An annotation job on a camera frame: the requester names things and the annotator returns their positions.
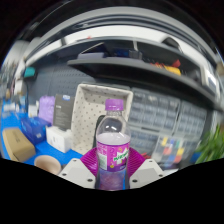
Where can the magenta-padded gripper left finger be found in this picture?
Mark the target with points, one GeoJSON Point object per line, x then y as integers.
{"type": "Point", "coordinates": [77, 172]}

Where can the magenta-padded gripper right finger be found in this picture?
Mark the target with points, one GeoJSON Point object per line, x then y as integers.
{"type": "Point", "coordinates": [146, 172]}

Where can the purple-capped clear drink bottle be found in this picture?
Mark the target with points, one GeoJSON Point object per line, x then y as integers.
{"type": "Point", "coordinates": [113, 150]}

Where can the beige patterned mug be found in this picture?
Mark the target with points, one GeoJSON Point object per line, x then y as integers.
{"type": "Point", "coordinates": [46, 165]}

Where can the clear organizer with coloured parts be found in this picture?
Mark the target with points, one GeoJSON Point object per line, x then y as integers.
{"type": "Point", "coordinates": [170, 150]}

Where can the small white box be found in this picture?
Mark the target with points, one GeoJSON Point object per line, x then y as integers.
{"type": "Point", "coordinates": [58, 140]}

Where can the black rectangular speaker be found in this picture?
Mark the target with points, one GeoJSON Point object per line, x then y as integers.
{"type": "Point", "coordinates": [99, 128]}

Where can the white dotted storage bin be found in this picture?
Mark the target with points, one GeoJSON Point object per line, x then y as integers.
{"type": "Point", "coordinates": [86, 116]}

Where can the blue box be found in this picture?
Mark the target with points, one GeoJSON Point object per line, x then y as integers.
{"type": "Point", "coordinates": [35, 130]}

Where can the dark grey upright box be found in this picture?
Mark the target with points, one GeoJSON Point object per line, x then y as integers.
{"type": "Point", "coordinates": [63, 111]}

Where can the brown cardboard box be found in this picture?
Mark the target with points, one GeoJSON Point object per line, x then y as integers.
{"type": "Point", "coordinates": [18, 145]}

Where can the purple plastic bag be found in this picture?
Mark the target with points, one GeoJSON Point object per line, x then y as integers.
{"type": "Point", "coordinates": [46, 110]}

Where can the green potted plant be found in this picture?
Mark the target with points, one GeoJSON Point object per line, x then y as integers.
{"type": "Point", "coordinates": [211, 146]}

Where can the dark overhead shelf unit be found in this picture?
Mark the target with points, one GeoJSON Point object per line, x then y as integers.
{"type": "Point", "coordinates": [140, 66]}

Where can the teal small device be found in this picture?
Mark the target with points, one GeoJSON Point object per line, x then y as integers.
{"type": "Point", "coordinates": [29, 72]}

